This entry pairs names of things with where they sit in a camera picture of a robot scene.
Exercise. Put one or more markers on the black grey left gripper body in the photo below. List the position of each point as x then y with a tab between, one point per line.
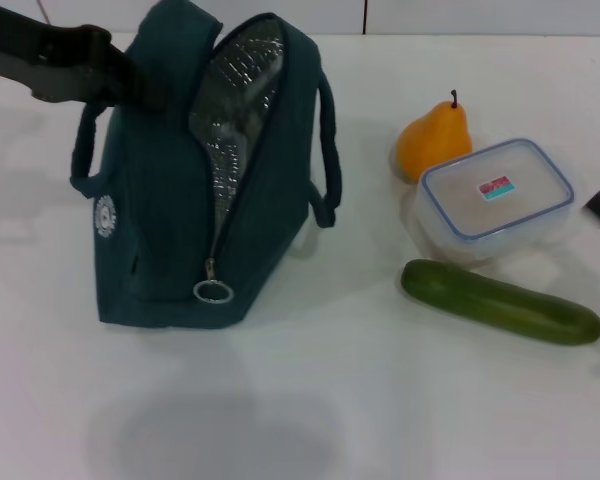
55	70

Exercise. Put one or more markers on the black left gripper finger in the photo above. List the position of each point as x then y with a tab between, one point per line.
137	82

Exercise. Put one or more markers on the clear blue-rimmed plastic food container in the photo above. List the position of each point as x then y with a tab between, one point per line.
495	200

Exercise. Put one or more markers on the green cucumber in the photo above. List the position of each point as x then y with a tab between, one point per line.
500	305

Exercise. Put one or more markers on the dark teal insulated lunch bag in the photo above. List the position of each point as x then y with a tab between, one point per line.
165	240

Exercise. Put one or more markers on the orange pear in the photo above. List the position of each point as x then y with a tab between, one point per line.
432	145

